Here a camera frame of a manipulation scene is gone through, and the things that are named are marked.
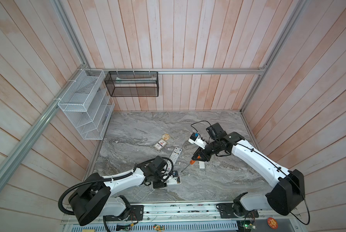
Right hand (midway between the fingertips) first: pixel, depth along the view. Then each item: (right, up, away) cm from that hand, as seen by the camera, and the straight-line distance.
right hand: (194, 155), depth 78 cm
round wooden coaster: (-17, +8, +26) cm, 32 cm away
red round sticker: (+38, -32, -7) cm, 50 cm away
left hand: (-18, -17, +6) cm, 25 cm away
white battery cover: (+7, -9, +13) cm, 17 cm away
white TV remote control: (-11, -4, +15) cm, 19 cm away
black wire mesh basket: (-41, +47, +26) cm, 68 cm away
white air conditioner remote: (-9, -16, +6) cm, 20 cm away
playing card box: (-20, +3, +20) cm, 29 cm away
